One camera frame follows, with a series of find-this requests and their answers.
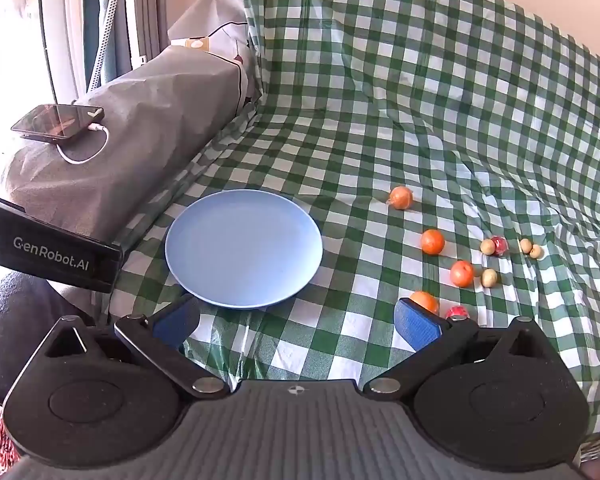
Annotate white door frame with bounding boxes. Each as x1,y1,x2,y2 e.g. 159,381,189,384
35,0,167,106

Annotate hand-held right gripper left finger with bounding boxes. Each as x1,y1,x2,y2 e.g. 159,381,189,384
39,294,231,402

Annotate white perforated pole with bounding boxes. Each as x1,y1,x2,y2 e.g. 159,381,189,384
87,0,122,94

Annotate blue round plate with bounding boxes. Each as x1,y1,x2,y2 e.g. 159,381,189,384
164,189,324,310

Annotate black smartphone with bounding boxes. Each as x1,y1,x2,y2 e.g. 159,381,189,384
11,104,105,139

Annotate white charging cable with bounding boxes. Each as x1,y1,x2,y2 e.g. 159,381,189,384
56,124,111,165

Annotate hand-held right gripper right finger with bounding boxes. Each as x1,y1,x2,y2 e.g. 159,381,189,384
362,297,561,402

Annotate person's dark trouser leg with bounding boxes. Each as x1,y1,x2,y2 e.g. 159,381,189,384
0,274,112,404

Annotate orange with plastic wrap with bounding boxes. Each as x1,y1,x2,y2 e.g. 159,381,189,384
387,185,414,211

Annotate green checked cloth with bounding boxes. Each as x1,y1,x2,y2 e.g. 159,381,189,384
97,0,600,463

